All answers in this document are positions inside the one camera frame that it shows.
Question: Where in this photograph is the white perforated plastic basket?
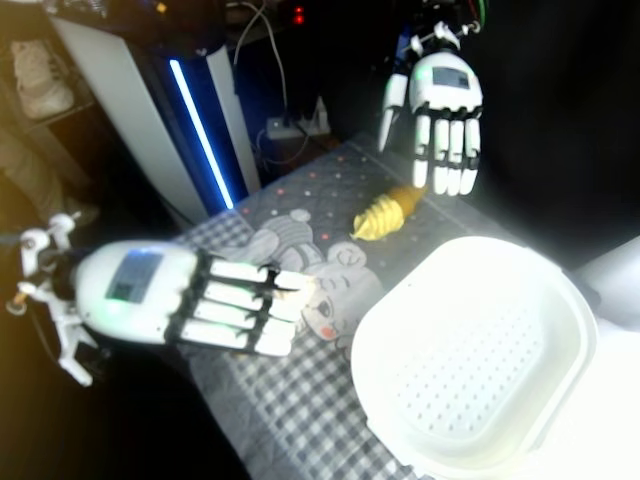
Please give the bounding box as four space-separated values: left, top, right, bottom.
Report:
349 234 599 479

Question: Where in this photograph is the white cabinet with blue light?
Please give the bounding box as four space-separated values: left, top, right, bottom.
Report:
49 14 262 226

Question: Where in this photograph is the yellow swirl toy ice cream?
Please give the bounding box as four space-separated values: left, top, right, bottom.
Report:
348 183 429 242

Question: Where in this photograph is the white shoe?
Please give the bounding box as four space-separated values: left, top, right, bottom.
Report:
9 39 75 120

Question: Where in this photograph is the white cable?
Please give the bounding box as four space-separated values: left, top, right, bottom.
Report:
232 0 290 119

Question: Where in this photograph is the white power strip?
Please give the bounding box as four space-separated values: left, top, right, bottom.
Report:
264 97 332 141

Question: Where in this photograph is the grey quilt with bear print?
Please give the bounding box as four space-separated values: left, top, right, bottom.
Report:
169 130 576 480

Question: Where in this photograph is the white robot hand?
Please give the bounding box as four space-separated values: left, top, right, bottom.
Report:
376 49 485 197
73 239 316 359

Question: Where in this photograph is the black device with red lights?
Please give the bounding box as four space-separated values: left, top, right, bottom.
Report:
277 0 314 27

